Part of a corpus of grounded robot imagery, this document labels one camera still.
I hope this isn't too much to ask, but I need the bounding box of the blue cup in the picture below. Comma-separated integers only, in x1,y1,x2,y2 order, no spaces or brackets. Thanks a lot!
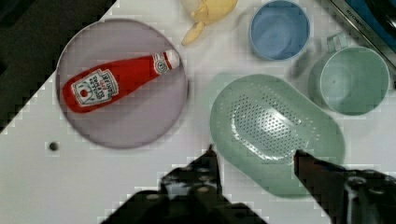
248,0,310,61

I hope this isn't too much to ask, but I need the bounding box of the green plastic strainer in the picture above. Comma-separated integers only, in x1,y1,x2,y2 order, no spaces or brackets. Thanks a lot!
210,75,346,198

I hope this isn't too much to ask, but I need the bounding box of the red ketchup bottle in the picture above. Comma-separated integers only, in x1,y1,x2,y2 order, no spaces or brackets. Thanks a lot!
62,49,180,113

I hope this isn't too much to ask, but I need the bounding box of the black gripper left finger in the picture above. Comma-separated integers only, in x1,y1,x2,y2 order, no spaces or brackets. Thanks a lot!
160,145,222,200

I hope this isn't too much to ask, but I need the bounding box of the purple round plate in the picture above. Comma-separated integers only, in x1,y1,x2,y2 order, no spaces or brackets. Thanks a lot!
56,19,188,148

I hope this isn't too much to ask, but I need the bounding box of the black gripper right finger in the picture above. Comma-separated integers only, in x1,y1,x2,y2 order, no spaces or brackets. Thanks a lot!
293,149,396,224

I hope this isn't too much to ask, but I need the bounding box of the green mug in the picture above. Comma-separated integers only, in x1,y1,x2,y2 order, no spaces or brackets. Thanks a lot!
308,33,389,116

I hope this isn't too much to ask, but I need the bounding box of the yellow peeled banana toy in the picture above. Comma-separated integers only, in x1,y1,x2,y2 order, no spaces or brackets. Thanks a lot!
179,0,238,46

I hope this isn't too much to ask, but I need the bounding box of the black toaster oven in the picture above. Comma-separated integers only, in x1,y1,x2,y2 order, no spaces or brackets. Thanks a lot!
319,0,396,68

